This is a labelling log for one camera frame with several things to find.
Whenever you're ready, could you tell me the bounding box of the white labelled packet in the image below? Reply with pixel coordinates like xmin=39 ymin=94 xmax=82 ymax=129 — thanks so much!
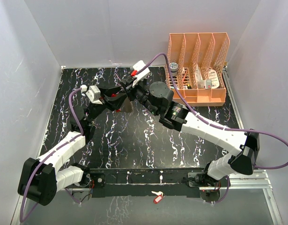
xmin=195 ymin=67 xmax=220 ymax=89

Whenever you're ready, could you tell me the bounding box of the small jar with lid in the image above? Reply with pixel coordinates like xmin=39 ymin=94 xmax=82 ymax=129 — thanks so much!
xmin=169 ymin=62 xmax=179 ymax=77

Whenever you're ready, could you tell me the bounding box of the orange file organizer rack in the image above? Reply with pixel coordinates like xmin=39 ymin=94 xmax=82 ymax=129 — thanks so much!
xmin=166 ymin=32 xmax=230 ymax=106

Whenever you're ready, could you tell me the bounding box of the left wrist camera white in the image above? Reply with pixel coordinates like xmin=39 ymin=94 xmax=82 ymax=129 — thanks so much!
xmin=81 ymin=85 xmax=103 ymax=105

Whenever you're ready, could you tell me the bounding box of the red tag with key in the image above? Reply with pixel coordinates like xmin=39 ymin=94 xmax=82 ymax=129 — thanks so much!
xmin=151 ymin=191 xmax=163 ymax=204

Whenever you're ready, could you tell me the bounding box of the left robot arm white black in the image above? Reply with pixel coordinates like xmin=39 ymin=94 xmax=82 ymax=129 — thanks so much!
xmin=17 ymin=85 xmax=127 ymax=206

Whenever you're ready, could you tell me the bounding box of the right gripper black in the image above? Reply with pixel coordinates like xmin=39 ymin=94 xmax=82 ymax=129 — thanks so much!
xmin=120 ymin=78 xmax=160 ymax=117

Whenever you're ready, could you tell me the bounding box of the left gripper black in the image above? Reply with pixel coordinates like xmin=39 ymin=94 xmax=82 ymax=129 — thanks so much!
xmin=86 ymin=85 xmax=127 ymax=125

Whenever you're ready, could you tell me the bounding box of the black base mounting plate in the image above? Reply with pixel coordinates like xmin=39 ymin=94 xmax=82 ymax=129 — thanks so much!
xmin=89 ymin=168 xmax=231 ymax=199

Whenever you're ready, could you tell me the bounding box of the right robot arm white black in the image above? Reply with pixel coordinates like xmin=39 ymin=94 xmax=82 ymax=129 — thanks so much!
xmin=120 ymin=80 xmax=259 ymax=186

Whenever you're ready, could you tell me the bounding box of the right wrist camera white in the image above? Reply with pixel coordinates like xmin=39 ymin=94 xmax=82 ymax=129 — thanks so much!
xmin=131 ymin=60 xmax=150 ymax=88

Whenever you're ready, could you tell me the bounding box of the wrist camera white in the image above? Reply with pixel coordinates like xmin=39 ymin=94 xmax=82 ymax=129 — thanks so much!
xmin=81 ymin=85 xmax=103 ymax=105
xmin=131 ymin=60 xmax=150 ymax=88

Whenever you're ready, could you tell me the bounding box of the red handled key organizer plate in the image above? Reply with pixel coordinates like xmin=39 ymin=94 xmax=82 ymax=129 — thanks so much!
xmin=115 ymin=93 xmax=133 ymax=113

